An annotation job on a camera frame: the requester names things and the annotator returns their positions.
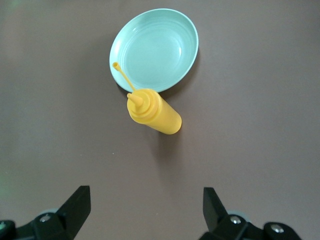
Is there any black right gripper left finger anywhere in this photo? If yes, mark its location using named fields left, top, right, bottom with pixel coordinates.
left=24, top=185, right=91, bottom=240

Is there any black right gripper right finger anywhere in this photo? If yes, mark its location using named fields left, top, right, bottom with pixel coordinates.
left=202, top=186, right=266, bottom=240

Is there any yellow squeeze bottle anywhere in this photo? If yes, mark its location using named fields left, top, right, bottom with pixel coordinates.
left=112, top=61, right=183, bottom=136

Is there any mint green plate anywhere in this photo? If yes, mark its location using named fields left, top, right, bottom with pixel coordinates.
left=108, top=8, right=200, bottom=93

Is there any brown table cloth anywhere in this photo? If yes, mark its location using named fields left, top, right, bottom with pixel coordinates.
left=0, top=0, right=320, bottom=240

